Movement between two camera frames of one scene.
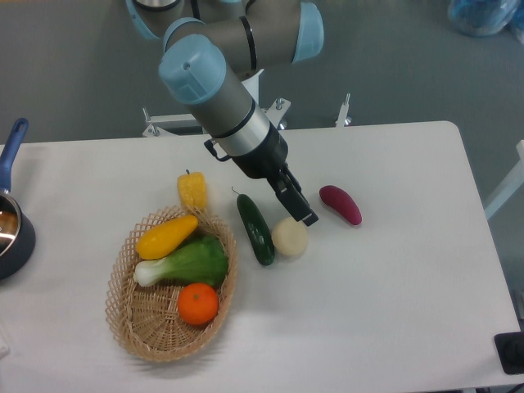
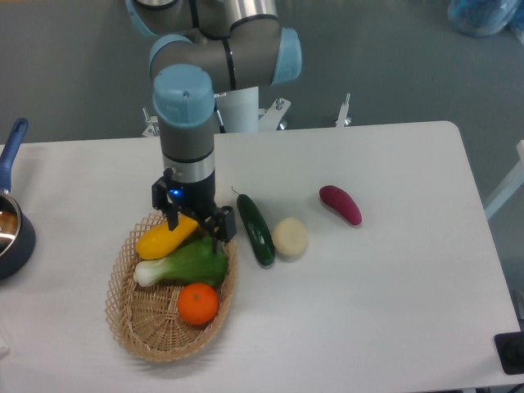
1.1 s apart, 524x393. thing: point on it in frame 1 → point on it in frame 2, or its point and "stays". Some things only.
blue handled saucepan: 17,230 stays
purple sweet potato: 337,199 stays
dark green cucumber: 258,230 stays
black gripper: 269,160 → 196,199
